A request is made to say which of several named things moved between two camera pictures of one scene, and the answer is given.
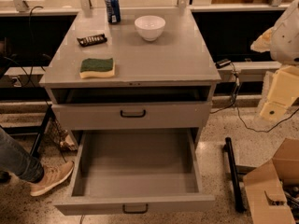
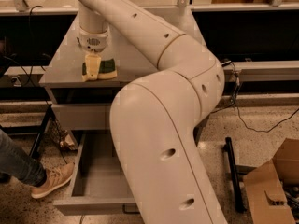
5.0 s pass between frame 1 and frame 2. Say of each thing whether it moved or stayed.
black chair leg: stayed
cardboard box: stayed
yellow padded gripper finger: moved
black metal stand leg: stayed
